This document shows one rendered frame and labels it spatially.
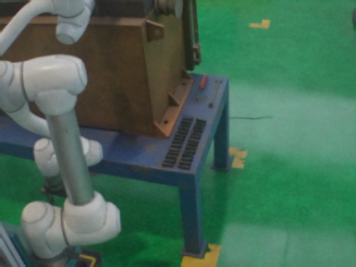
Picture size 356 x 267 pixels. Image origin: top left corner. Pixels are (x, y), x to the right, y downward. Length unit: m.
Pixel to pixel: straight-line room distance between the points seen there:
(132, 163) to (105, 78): 0.39
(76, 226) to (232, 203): 1.25
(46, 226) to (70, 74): 0.61
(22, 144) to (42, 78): 0.99
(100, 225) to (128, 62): 0.71
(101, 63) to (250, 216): 1.24
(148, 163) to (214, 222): 0.72
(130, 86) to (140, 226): 0.93
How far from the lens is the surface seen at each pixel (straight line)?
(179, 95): 2.41
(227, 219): 2.64
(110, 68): 2.03
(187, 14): 2.42
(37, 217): 1.71
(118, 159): 2.12
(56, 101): 1.43
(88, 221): 1.68
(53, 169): 1.93
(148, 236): 2.59
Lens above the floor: 2.07
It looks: 40 degrees down
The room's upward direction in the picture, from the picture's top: 6 degrees counter-clockwise
